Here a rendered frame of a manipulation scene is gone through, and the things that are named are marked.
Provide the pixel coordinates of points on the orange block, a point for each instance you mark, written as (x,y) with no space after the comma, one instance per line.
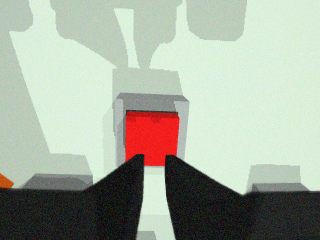
(4,182)

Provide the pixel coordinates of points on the red button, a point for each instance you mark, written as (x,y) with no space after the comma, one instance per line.
(151,124)

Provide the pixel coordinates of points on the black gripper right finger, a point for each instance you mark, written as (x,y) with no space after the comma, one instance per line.
(202,208)

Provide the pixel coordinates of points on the purple button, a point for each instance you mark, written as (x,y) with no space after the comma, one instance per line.
(279,187)

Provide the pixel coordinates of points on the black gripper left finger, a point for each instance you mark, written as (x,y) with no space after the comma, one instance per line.
(107,210)

